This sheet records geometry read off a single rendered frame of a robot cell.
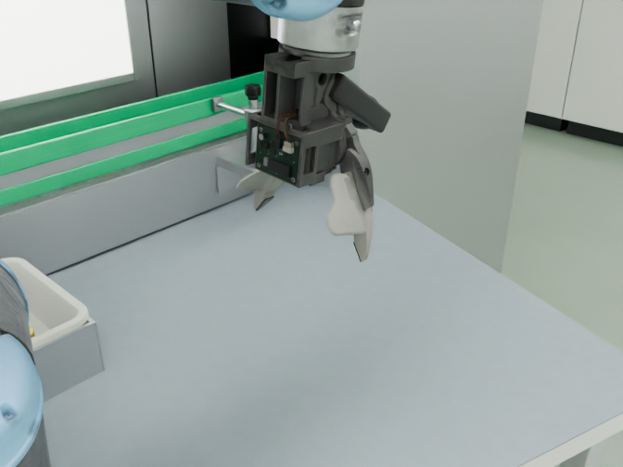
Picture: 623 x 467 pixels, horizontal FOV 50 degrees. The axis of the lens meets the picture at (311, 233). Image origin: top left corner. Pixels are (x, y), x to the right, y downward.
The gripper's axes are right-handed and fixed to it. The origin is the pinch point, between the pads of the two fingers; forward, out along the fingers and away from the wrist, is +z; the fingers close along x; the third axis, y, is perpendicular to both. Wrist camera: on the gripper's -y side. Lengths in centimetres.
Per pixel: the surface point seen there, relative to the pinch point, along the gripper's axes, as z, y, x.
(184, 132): 9, -26, -51
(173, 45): -1, -39, -70
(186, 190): 20, -24, -49
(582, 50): 35, -333, -82
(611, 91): 52, -333, -61
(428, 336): 22.0, -22.4, 5.8
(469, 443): 21.8, -7.9, 20.1
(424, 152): 18, -76, -29
